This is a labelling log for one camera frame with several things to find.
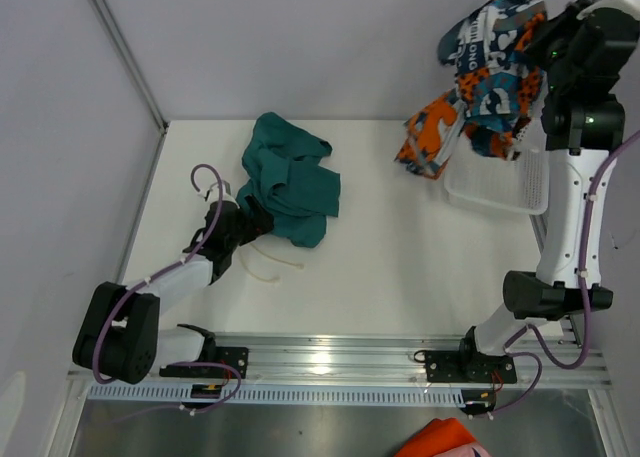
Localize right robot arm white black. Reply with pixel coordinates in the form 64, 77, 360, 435
456, 0, 639, 383

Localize white slotted cable duct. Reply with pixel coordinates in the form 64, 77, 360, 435
87, 383, 465, 408

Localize pink cloth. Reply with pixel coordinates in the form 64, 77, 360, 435
437, 443, 491, 457

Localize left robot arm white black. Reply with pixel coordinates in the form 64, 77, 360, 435
72, 196, 274, 384

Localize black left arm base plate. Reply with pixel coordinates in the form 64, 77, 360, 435
159, 346, 250, 380

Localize aluminium mounting rail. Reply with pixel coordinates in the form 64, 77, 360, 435
67, 332, 612, 391

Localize teal green shorts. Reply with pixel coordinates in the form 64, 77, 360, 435
236, 112, 341, 248

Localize orange cloth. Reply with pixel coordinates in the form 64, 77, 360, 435
395, 418, 476, 457

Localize left aluminium frame post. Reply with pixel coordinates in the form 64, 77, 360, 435
88, 0, 168, 134

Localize white plastic mesh basket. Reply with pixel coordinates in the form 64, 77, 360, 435
444, 144, 549, 215

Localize patterned blue orange shorts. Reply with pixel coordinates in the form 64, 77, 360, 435
395, 0, 547, 180

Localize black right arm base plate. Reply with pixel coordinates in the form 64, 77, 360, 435
413, 349, 517, 384

